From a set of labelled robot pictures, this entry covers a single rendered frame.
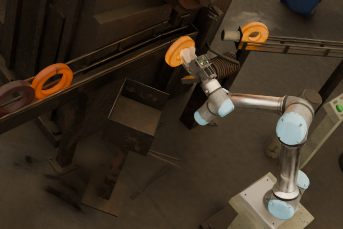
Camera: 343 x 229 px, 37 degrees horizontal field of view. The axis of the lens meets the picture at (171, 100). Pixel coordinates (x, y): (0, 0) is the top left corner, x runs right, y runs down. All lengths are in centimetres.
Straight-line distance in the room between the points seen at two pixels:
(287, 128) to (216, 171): 102
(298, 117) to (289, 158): 20
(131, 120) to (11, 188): 75
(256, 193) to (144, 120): 70
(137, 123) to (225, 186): 92
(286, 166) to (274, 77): 169
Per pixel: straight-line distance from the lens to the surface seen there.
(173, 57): 228
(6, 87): 207
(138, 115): 229
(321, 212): 324
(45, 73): 213
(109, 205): 270
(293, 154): 220
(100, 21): 226
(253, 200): 258
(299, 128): 210
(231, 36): 280
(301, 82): 397
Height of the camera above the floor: 225
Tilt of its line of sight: 43 degrees down
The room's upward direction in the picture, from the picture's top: 25 degrees clockwise
